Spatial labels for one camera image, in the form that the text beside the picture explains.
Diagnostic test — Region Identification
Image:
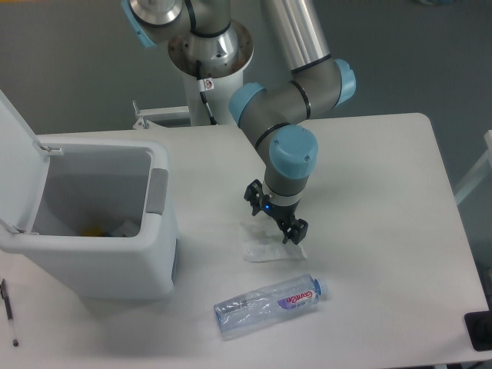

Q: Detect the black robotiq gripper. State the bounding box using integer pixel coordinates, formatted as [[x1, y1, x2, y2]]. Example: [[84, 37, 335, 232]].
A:
[[244, 179, 308, 244]]

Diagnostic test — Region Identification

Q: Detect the clear plastic wrapper bag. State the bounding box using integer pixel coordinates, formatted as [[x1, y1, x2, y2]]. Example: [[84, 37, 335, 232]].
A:
[[239, 220, 307, 263]]

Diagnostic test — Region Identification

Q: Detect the clear plastic water bottle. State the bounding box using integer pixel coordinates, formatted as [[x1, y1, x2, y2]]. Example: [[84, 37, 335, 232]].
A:
[[214, 274, 328, 341]]

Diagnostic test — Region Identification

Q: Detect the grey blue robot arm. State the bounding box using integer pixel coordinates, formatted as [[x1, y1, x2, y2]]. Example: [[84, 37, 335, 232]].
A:
[[121, 1, 356, 244]]

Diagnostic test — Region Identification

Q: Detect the white plastic trash can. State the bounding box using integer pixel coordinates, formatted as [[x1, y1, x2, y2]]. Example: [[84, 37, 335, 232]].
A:
[[1, 138, 178, 300]]

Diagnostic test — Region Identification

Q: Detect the trash inside the can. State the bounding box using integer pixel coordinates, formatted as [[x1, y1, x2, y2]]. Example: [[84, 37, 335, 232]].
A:
[[81, 220, 140, 238]]

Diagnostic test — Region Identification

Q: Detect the white trash can lid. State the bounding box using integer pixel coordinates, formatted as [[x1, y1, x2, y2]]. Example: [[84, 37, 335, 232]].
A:
[[1, 94, 63, 234]]

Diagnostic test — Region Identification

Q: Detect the black device at table edge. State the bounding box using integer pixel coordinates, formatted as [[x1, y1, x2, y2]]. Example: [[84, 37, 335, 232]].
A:
[[464, 311, 491, 351]]

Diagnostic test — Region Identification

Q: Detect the black ballpoint pen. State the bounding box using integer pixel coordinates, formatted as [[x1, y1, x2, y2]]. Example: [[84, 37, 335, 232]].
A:
[[1, 278, 19, 347]]

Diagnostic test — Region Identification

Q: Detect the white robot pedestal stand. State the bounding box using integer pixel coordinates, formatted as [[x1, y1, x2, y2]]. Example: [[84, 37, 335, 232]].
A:
[[133, 51, 254, 129]]

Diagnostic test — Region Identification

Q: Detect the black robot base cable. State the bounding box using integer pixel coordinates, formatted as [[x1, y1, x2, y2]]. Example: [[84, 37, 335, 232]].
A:
[[194, 59, 220, 126]]

